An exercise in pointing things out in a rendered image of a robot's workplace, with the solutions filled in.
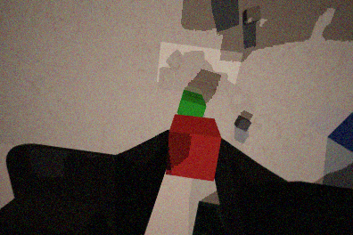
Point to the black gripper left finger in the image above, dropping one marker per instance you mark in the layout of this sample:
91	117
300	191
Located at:
125	185

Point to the blue block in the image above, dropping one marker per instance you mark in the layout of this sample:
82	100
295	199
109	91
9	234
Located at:
343	134

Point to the red block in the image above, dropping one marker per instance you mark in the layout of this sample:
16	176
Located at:
193	147

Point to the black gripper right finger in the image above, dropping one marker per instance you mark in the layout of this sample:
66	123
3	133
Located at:
256	201

